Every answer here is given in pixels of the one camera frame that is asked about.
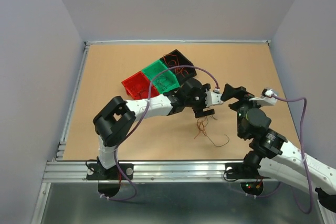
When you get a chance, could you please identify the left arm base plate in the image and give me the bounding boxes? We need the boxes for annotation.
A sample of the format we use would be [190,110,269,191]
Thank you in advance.
[86,163,134,180]

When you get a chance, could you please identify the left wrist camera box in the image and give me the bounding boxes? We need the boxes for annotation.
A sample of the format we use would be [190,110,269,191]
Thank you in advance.
[205,88,224,108]

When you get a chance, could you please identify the green plastic bin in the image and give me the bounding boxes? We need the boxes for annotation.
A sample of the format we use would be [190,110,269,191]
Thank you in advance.
[141,60,180,93]

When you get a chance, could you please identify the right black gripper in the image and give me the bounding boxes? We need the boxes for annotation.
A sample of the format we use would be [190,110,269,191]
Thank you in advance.
[221,82,268,137]

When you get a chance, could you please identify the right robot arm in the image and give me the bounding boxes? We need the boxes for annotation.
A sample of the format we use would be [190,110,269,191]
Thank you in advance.
[221,84,335,212]

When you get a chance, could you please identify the aluminium mounting rail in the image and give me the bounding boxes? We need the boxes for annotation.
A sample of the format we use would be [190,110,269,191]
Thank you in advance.
[41,158,323,183]

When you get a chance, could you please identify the black plastic bin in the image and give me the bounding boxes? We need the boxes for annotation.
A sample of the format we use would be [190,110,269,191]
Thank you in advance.
[160,49,197,85]

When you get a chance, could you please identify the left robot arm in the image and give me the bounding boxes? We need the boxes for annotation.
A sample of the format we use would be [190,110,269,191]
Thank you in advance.
[93,78,223,179]

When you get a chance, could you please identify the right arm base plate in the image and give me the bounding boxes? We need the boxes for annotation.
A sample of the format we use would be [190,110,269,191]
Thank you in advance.
[223,162,261,182]

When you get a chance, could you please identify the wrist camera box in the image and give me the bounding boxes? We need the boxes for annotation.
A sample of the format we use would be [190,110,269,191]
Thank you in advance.
[249,88,279,106]
[205,88,224,108]

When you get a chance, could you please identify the red plastic bin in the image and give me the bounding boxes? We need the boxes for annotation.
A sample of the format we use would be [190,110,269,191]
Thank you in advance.
[121,71,150,100]

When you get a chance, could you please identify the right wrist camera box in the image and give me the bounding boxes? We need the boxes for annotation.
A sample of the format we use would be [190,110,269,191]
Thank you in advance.
[249,88,279,106]

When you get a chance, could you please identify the orange wire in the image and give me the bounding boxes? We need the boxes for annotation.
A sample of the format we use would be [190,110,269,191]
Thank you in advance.
[193,115,230,148]

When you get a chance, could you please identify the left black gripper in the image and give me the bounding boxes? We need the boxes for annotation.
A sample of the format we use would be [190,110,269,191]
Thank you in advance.
[185,84,214,118]

